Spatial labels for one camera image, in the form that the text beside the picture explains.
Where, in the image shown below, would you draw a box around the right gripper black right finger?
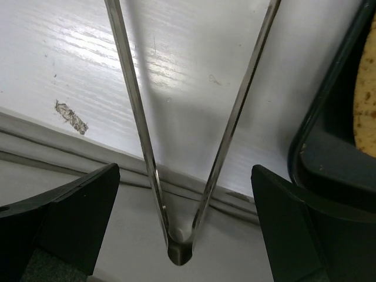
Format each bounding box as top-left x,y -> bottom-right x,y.
251,164 -> 375,281

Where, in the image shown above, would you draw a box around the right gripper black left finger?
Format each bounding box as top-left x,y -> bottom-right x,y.
1,163 -> 120,281

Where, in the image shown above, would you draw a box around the silver metal tongs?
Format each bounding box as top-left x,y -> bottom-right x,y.
105,1 -> 281,266

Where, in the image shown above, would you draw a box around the seeded bread slice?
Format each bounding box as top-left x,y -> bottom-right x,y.
353,32 -> 375,157

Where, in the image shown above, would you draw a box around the black food tray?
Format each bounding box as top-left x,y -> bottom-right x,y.
288,1 -> 375,213

